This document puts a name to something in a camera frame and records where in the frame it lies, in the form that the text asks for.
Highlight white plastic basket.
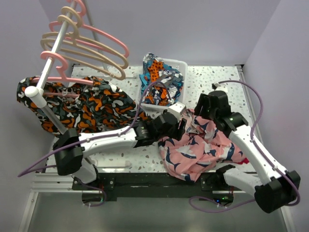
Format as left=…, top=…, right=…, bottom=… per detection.
left=136, top=53, right=188, bottom=111

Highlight camouflage orange black shorts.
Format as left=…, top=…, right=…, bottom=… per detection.
left=16, top=75, right=153, bottom=138

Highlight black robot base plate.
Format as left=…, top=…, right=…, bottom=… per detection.
left=72, top=173, right=234, bottom=206

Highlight red folded cloth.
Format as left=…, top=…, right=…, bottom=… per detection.
left=238, top=158, right=250, bottom=165

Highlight blue orange patterned garment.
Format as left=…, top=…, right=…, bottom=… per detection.
left=139, top=53, right=184, bottom=106

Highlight pink patterned shorts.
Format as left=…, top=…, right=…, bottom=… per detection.
left=158, top=109, right=246, bottom=182

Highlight aluminium table frame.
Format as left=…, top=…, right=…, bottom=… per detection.
left=18, top=64, right=296, bottom=232

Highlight white clothes rack rail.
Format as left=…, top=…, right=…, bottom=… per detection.
left=25, top=12, right=73, bottom=134

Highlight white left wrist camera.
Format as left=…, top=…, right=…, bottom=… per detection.
left=167, top=102, right=186, bottom=120

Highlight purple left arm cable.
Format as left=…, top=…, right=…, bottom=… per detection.
left=18, top=81, right=176, bottom=178

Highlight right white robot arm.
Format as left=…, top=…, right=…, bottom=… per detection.
left=194, top=90, right=301, bottom=213

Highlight pink hanger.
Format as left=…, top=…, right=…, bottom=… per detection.
left=49, top=0, right=129, bottom=61
left=32, top=51, right=94, bottom=88

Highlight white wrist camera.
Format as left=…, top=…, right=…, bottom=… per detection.
left=167, top=102, right=186, bottom=120
left=211, top=82, right=228, bottom=93

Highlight pink hanger front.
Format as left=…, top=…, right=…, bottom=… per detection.
left=32, top=51, right=94, bottom=88

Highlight pink hanger rear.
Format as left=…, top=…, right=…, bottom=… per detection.
left=49, top=0, right=129, bottom=61

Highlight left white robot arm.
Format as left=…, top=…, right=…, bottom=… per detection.
left=53, top=112, right=187, bottom=189

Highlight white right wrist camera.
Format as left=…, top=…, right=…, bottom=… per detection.
left=211, top=82, right=228, bottom=93

